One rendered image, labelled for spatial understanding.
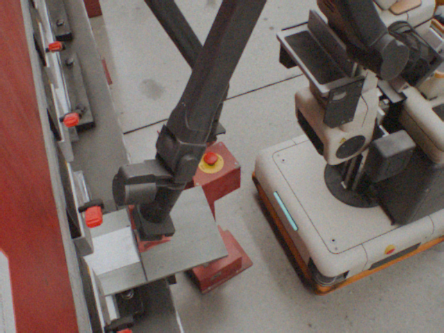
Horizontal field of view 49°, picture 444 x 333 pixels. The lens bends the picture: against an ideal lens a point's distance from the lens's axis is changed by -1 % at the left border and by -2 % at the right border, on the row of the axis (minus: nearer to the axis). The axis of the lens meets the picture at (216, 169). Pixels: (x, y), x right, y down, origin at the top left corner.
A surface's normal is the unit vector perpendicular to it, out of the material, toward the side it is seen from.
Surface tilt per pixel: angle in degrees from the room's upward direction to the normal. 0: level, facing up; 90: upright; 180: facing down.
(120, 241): 0
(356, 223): 0
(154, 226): 27
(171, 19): 78
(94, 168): 0
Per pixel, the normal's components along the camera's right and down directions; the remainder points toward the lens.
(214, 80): 0.47, 0.56
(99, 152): -0.03, -0.58
